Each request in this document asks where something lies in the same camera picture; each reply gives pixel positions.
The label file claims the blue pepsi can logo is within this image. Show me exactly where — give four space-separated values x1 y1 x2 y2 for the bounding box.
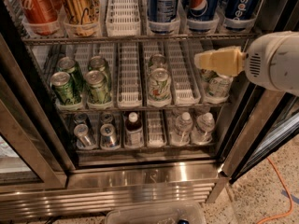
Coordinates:
187 0 218 32

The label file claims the top wire shelf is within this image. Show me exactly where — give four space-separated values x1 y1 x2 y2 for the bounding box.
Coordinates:
22 33 259 46

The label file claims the white plastic shelf glide tray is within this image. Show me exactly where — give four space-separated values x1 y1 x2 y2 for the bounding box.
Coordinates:
106 0 141 36

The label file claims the silver can rear left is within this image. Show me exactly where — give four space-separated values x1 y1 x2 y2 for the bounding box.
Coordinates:
73 113 92 128

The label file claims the green can rear left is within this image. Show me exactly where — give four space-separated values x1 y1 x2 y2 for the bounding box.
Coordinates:
57 57 84 91

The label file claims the white green can rear right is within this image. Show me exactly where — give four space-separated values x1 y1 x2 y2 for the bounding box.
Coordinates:
200 69 217 82

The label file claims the white green can front middle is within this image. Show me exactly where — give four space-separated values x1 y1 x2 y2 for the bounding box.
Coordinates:
149 68 171 102

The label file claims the green can front left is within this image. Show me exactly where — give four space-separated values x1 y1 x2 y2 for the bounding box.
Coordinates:
50 72 81 105

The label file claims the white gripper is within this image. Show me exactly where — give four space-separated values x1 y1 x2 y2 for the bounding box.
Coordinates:
194 31 299 96

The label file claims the red coca-cola can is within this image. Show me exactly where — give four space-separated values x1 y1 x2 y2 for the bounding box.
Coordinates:
19 0 62 35

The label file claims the silver blue can front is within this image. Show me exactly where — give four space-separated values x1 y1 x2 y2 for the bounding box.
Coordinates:
100 124 120 150

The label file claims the silver can front left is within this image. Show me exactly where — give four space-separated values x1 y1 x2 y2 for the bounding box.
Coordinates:
74 124 96 149

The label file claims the silver blue can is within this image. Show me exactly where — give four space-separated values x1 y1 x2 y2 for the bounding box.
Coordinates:
100 124 120 150
99 112 115 125

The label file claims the gold soda can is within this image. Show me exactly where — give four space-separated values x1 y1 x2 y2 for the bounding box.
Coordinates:
62 0 100 36

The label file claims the clear water bottle left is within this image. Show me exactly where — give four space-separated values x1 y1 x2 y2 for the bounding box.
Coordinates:
171 112 193 147

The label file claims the dark juice bottle white cap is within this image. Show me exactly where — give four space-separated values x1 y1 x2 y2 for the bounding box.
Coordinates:
125 112 144 148

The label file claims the silver blue can rear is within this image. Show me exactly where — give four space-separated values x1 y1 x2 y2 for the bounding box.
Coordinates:
99 112 115 125

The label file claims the wire shelf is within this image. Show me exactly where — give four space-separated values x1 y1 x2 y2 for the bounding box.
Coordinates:
22 33 259 46
56 102 232 114

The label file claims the white green can rear middle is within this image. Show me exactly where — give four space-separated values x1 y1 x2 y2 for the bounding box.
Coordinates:
148 53 167 73

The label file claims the blue pepsi can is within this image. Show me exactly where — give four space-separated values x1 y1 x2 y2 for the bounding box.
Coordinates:
225 0 259 22

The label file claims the blue pepsi can back label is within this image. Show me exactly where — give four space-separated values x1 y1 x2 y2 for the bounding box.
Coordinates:
147 0 178 34

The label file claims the orange extension cable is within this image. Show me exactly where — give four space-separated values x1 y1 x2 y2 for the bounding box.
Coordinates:
255 156 295 224

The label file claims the middle wire shelf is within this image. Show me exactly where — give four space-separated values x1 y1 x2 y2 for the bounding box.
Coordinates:
56 102 232 114

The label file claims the stainless steel display fridge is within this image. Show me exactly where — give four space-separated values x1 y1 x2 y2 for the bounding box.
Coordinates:
0 0 298 220

